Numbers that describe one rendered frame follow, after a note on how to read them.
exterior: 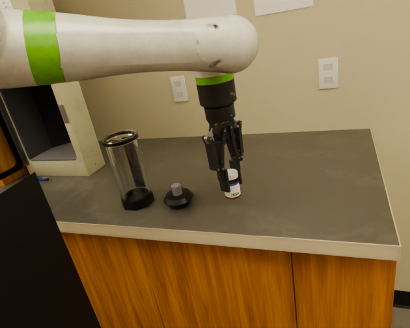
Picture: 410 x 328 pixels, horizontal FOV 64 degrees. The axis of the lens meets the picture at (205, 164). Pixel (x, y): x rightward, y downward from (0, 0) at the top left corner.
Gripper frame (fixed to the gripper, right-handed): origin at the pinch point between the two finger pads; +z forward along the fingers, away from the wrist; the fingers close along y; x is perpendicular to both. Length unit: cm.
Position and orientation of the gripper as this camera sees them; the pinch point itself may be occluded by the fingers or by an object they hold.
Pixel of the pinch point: (230, 176)
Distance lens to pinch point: 90.5
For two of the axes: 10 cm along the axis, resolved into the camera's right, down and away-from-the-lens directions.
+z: 1.7, 9.0, 4.0
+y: -6.8, 4.0, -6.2
